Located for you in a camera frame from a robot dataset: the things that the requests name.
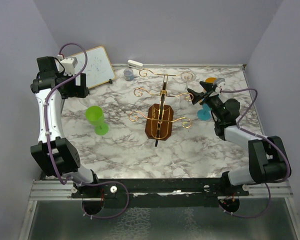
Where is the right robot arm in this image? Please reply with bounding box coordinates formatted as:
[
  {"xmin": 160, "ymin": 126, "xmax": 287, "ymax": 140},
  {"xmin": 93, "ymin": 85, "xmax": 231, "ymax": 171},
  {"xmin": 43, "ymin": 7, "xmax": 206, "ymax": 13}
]
[{"xmin": 187, "ymin": 78, "xmax": 292, "ymax": 196}]

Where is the small blue cup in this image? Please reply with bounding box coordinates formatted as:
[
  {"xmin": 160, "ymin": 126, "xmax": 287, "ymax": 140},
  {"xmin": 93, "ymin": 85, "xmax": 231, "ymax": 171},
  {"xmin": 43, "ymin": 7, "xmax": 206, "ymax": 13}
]
[{"xmin": 123, "ymin": 68, "xmax": 135, "ymax": 82}]

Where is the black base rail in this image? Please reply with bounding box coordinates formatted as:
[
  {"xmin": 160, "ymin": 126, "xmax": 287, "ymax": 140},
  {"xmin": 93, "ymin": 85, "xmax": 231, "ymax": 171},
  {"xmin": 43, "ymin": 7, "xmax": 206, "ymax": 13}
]
[{"xmin": 71, "ymin": 178, "xmax": 249, "ymax": 209}]

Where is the small whiteboard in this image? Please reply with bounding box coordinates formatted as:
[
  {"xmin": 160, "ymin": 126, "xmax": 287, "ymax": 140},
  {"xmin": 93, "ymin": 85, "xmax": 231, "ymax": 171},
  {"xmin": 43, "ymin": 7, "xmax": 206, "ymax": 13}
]
[{"xmin": 83, "ymin": 46, "xmax": 116, "ymax": 89}]

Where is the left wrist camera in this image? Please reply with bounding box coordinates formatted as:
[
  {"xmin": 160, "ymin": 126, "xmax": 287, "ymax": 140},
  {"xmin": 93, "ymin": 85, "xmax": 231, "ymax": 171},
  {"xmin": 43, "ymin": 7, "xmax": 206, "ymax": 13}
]
[{"xmin": 57, "ymin": 54, "xmax": 78, "ymax": 76}]

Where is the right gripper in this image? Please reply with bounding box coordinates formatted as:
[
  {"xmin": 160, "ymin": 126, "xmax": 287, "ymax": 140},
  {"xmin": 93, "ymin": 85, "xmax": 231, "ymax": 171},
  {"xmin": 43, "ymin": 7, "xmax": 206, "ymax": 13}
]
[{"xmin": 188, "ymin": 81, "xmax": 225, "ymax": 122}]

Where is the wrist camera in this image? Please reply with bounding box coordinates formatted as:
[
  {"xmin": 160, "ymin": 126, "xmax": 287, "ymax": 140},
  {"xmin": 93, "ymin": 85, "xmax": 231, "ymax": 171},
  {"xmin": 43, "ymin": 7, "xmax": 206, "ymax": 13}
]
[
  {"xmin": 57, "ymin": 54, "xmax": 78, "ymax": 76},
  {"xmin": 213, "ymin": 77, "xmax": 226, "ymax": 94}
]

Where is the clear wine glass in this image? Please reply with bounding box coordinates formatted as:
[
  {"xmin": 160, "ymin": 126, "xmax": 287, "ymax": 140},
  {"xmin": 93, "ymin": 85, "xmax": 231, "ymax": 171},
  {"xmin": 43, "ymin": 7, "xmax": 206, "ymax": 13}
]
[{"xmin": 180, "ymin": 71, "xmax": 197, "ymax": 102}]

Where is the orange plastic goblet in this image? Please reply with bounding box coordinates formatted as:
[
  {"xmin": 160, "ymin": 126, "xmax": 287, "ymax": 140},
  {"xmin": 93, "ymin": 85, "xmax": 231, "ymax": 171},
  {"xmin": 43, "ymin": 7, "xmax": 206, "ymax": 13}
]
[{"xmin": 205, "ymin": 77, "xmax": 217, "ymax": 84}]

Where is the white eraser block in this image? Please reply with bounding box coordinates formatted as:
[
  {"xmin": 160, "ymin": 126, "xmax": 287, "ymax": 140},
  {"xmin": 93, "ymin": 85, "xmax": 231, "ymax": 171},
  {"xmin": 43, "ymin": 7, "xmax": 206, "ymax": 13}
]
[{"xmin": 127, "ymin": 59, "xmax": 144, "ymax": 70}]

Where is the blue plastic goblet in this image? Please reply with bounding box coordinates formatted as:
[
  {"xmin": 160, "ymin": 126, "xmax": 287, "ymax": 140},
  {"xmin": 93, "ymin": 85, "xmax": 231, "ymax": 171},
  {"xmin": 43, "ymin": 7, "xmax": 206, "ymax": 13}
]
[{"xmin": 197, "ymin": 104, "xmax": 211, "ymax": 121}]

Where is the green plastic goblet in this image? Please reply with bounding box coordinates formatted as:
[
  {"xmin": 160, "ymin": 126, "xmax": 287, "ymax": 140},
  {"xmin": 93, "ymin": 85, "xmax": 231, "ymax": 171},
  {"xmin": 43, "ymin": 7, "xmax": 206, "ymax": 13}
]
[{"xmin": 85, "ymin": 106, "xmax": 109, "ymax": 136}]

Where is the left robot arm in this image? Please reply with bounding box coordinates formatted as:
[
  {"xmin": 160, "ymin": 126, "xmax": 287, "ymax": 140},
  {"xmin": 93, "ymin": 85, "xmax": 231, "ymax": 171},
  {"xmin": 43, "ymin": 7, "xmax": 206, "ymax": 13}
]
[{"xmin": 30, "ymin": 56, "xmax": 101, "ymax": 198}]

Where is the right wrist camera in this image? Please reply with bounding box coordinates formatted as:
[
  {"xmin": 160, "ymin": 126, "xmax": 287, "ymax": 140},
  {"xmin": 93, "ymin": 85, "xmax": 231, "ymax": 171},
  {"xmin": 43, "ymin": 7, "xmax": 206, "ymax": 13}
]
[{"xmin": 213, "ymin": 77, "xmax": 226, "ymax": 94}]

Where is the gold wire wine glass rack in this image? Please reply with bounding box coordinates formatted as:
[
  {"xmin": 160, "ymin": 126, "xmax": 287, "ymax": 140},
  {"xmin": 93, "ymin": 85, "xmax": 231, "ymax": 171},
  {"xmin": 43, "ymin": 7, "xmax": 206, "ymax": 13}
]
[{"xmin": 128, "ymin": 68, "xmax": 193, "ymax": 147}]

